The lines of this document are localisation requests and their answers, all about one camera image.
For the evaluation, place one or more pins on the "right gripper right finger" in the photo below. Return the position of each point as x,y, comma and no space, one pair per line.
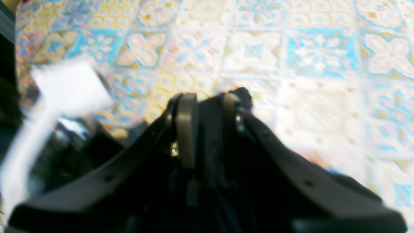
290,194

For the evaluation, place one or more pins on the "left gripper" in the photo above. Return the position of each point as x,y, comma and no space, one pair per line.
75,147

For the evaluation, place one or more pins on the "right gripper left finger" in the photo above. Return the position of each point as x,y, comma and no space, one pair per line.
112,197

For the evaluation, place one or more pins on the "black t-shirt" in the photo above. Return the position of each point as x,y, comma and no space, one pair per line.
207,201

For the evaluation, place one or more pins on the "patterned tablecloth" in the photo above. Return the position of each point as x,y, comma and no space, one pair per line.
332,78

